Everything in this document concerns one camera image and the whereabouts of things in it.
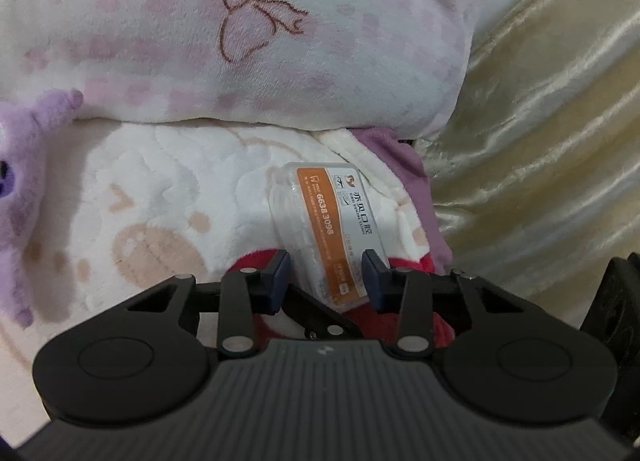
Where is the bear print blanket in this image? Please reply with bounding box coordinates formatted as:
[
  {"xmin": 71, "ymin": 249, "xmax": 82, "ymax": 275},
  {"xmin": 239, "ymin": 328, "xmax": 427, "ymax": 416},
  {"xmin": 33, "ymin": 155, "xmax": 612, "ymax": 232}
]
[{"xmin": 0, "ymin": 118, "xmax": 456, "ymax": 442}]

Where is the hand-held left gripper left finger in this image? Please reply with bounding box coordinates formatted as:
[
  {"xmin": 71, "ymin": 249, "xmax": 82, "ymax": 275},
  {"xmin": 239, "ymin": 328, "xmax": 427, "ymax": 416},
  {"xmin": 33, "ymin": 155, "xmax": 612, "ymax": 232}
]
[{"xmin": 125, "ymin": 249, "xmax": 293, "ymax": 361}]

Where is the pink checked white pillow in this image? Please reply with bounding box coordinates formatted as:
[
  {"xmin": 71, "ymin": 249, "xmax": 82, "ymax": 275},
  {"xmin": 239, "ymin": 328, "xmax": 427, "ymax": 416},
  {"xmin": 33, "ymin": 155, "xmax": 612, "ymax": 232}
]
[{"xmin": 0, "ymin": 0, "xmax": 503, "ymax": 140}]

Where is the purple plush toy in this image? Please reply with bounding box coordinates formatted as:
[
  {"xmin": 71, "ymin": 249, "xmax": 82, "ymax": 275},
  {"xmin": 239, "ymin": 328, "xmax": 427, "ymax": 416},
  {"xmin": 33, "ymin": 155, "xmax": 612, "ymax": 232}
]
[{"xmin": 0, "ymin": 88, "xmax": 85, "ymax": 330}]

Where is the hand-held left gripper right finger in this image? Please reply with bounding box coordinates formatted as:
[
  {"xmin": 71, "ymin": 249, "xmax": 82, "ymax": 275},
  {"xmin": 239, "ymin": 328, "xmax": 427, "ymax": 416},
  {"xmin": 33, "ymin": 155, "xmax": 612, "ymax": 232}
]
[{"xmin": 360, "ymin": 248, "xmax": 528, "ymax": 358}]

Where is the cream satin curtain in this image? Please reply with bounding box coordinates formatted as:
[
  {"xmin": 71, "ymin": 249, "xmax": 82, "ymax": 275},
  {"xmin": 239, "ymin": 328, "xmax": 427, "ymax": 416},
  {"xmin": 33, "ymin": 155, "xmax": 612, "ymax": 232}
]
[{"xmin": 414, "ymin": 0, "xmax": 640, "ymax": 303}]

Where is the clear case with orange label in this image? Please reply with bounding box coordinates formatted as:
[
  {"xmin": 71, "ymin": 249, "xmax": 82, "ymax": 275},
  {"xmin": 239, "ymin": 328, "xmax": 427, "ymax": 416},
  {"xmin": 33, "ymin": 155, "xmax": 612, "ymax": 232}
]
[{"xmin": 268, "ymin": 161, "xmax": 389, "ymax": 313}]

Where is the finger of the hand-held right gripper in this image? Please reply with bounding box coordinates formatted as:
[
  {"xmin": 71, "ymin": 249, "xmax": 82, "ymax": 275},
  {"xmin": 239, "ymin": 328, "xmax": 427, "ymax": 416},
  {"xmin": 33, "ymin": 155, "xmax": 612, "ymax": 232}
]
[{"xmin": 284, "ymin": 286, "xmax": 362, "ymax": 341}]

